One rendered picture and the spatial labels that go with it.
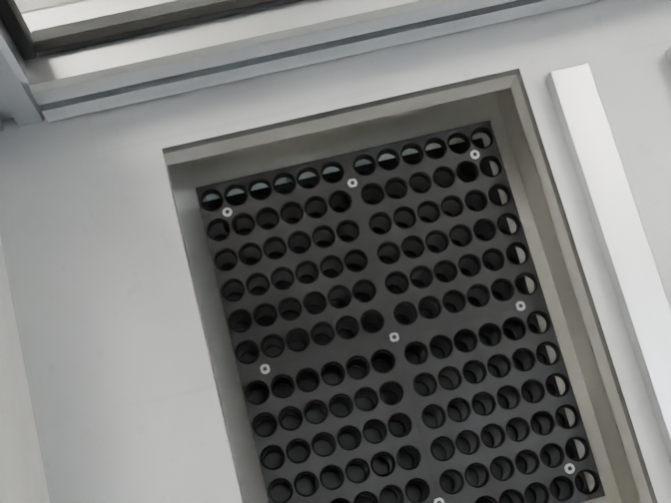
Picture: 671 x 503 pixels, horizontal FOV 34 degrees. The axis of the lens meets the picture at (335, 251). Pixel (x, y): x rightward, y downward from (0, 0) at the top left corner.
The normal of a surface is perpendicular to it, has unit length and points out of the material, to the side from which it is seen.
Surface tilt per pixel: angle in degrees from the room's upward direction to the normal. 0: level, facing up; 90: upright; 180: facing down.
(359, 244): 0
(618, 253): 0
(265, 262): 0
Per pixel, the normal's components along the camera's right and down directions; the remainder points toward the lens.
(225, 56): 0.25, 0.94
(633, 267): 0.04, -0.25
